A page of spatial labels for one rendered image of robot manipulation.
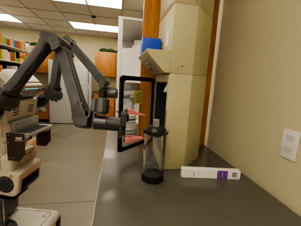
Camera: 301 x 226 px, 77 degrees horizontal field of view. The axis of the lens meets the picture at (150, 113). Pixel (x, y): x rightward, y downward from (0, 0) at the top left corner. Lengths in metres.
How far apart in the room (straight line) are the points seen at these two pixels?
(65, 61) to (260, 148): 0.97
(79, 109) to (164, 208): 0.49
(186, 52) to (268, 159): 0.60
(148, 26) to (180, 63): 0.46
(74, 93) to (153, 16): 0.72
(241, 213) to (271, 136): 0.37
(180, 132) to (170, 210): 0.38
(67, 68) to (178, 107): 0.53
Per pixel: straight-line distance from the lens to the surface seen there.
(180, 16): 0.95
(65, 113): 6.01
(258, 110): 1.04
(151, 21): 1.30
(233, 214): 0.79
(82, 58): 1.41
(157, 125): 0.80
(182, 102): 0.92
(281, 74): 0.97
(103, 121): 0.78
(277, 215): 0.86
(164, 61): 0.89
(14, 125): 1.29
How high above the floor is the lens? 1.37
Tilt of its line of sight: 9 degrees down
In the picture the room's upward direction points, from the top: 4 degrees clockwise
